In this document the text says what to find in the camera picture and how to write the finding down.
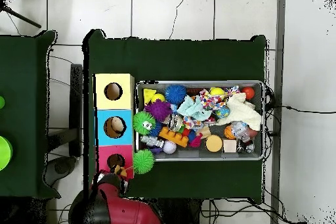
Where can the green spiky ball with eyes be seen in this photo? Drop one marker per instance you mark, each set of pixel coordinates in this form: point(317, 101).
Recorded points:
point(140, 122)

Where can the colourful patterned cloth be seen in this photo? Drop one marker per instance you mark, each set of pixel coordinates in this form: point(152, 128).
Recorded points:
point(210, 100)

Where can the plain green spiky ball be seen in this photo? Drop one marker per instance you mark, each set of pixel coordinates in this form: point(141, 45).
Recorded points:
point(143, 161)

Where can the cream white cloth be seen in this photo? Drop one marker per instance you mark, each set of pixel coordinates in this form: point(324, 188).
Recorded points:
point(241, 111)

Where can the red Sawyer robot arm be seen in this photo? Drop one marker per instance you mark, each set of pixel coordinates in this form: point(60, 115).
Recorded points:
point(126, 210)

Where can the wooden box with three holes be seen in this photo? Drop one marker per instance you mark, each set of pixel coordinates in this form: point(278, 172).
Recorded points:
point(120, 100)

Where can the shallow clear mesh bin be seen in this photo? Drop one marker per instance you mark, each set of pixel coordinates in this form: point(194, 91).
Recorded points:
point(210, 157)

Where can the purple spiky toy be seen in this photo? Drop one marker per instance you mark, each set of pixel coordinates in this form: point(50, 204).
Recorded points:
point(158, 109)

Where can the crushed silver drink can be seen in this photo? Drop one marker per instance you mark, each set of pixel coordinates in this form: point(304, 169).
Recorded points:
point(175, 122)

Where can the blue spiky ball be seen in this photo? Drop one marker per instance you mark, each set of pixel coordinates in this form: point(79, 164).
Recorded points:
point(157, 129)
point(175, 94)

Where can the light blue cloth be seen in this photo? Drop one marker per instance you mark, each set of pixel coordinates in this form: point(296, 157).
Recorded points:
point(194, 108)

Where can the yellow ball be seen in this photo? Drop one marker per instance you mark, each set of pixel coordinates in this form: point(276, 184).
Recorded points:
point(217, 91)

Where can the dark green side tablecloth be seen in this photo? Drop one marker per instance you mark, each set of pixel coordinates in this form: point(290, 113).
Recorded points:
point(23, 103)

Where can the small green object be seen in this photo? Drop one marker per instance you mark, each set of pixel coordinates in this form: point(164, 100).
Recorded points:
point(1, 102)

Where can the lime green bowl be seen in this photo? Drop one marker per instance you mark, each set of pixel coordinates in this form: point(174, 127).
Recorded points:
point(4, 153)

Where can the black tripod leg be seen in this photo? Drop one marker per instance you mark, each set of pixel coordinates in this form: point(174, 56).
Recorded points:
point(23, 18)

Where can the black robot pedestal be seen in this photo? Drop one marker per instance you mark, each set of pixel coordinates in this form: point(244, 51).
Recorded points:
point(183, 213)

